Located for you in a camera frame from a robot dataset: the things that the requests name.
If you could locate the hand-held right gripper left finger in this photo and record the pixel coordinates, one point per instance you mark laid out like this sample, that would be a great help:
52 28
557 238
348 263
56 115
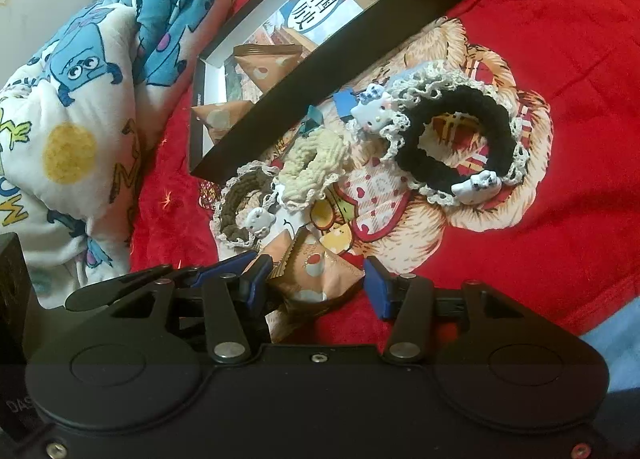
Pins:
260 284

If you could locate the blue hair clip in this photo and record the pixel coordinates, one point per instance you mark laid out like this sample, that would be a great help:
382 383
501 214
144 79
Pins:
345 101

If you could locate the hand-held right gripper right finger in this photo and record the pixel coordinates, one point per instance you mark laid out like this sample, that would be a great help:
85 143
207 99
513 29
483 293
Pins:
377 289

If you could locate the brown lace-trimmed scrunchie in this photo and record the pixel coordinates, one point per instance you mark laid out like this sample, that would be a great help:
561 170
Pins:
230 211

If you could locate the black shallow box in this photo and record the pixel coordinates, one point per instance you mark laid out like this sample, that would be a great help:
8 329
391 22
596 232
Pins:
350 59

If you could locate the blue bed sheet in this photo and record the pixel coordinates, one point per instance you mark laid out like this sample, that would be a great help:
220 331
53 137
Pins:
617 339

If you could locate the cartoon monster printed blanket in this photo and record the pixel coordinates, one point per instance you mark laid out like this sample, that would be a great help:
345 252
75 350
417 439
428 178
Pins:
100 89

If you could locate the beige knitted scrunchie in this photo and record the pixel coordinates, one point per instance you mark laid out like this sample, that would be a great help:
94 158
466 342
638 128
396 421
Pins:
310 159

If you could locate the red bear printed bedspread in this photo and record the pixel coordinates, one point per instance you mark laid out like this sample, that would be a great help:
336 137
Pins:
575 189

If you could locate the teal hair clip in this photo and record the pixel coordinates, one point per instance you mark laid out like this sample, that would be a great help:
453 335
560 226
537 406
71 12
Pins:
314 115

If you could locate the orange triangular snack packet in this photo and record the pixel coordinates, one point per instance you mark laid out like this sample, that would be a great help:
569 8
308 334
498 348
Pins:
220 120
265 70
315 279

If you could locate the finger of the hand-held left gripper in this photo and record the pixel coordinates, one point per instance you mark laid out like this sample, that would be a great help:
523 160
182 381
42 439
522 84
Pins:
220 269

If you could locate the black lace-trimmed scrunchie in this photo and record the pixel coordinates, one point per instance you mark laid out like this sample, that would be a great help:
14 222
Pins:
470 101

